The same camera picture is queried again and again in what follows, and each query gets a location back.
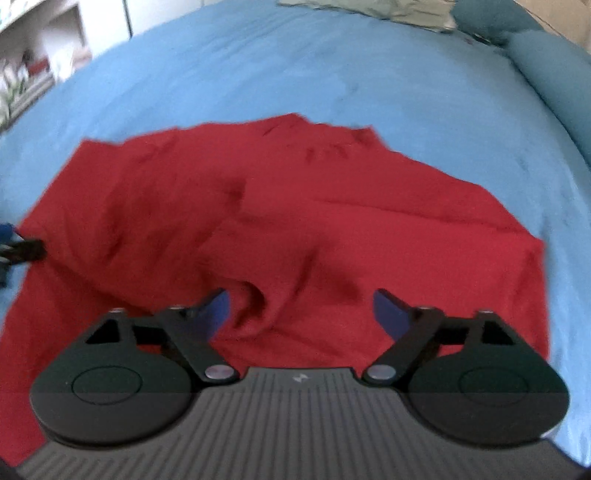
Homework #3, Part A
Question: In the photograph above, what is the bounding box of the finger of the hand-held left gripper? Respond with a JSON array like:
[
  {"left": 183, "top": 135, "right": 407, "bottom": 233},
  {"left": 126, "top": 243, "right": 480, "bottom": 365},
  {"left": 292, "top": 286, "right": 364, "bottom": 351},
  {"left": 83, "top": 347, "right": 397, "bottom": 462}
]
[{"left": 0, "top": 223, "right": 47, "bottom": 288}]

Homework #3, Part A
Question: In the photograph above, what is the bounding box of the teal pillow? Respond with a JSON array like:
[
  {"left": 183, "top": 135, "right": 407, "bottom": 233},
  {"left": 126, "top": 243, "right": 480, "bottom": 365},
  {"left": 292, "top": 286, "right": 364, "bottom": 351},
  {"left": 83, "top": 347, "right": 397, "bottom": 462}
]
[{"left": 451, "top": 0, "right": 591, "bottom": 168}]

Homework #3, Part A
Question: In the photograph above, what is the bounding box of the olive green cloth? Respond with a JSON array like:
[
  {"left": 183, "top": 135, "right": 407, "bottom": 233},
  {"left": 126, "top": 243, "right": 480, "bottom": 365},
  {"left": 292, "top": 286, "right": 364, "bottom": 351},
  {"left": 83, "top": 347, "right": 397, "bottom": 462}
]
[{"left": 278, "top": 0, "right": 458, "bottom": 33}]

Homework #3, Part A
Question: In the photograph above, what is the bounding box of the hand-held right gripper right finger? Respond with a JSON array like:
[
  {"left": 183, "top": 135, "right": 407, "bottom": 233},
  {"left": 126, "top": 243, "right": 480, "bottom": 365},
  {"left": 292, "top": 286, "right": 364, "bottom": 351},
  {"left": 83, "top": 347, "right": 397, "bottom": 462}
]
[{"left": 361, "top": 289, "right": 516, "bottom": 387}]

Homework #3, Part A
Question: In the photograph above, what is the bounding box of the white shelf unit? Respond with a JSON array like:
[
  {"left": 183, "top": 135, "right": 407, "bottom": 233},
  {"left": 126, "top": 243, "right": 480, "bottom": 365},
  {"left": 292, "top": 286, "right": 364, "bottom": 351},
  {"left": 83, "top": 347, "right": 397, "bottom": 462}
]
[{"left": 0, "top": 0, "right": 134, "bottom": 131}]

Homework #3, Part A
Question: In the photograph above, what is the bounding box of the blue bed sheet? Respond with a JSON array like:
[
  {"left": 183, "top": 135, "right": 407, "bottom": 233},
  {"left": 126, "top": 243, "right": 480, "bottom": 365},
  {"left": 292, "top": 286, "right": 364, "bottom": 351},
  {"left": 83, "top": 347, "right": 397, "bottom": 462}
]
[{"left": 0, "top": 0, "right": 591, "bottom": 463}]

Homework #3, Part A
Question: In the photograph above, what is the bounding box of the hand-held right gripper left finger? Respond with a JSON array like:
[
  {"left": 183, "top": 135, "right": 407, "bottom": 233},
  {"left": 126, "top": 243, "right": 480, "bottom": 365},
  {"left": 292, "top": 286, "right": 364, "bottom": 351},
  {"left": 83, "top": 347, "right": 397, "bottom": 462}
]
[{"left": 86, "top": 289, "right": 241, "bottom": 383}]

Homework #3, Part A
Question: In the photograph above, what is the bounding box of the red garment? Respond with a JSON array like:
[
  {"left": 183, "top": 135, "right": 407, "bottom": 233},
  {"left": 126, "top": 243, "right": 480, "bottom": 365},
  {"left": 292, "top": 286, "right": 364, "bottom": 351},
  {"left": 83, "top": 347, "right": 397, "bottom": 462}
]
[{"left": 0, "top": 113, "right": 553, "bottom": 466}]

